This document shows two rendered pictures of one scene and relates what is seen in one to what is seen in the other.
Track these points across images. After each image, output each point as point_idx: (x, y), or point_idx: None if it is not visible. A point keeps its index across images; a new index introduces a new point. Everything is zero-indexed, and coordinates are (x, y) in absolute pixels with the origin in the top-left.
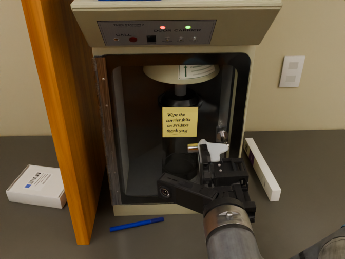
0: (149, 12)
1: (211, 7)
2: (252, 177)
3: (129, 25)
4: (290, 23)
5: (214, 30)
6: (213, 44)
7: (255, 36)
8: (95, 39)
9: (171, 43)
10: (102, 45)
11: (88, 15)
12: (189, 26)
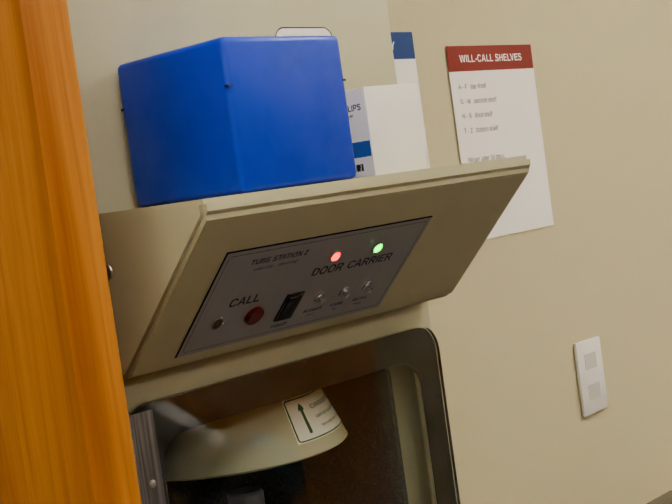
0: (341, 207)
1: (439, 180)
2: None
3: (280, 259)
4: None
5: (411, 252)
6: (383, 306)
7: (460, 264)
8: (169, 335)
9: (314, 319)
10: (168, 359)
11: (224, 232)
12: (382, 244)
